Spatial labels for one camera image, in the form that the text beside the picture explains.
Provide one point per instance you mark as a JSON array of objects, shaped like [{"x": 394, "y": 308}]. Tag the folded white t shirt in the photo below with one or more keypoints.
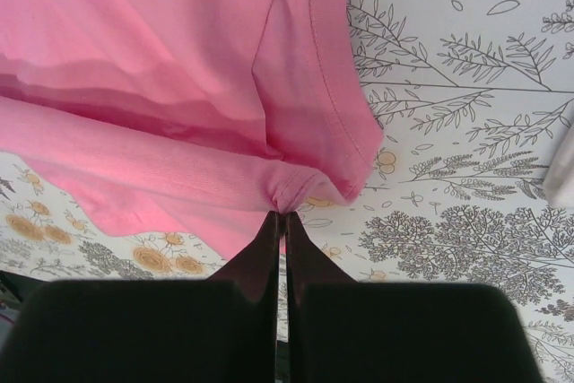
[{"x": 558, "y": 182}]

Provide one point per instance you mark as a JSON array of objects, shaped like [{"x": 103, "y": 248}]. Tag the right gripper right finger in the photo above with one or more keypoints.
[{"x": 341, "y": 330}]

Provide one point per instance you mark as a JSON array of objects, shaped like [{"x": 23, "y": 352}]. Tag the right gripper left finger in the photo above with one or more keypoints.
[{"x": 220, "y": 329}]

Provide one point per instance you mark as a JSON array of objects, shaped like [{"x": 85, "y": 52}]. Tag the pink t shirt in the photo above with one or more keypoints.
[{"x": 186, "y": 115}]

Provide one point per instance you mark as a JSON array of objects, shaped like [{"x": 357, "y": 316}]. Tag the floral table cloth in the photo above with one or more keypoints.
[{"x": 473, "y": 99}]

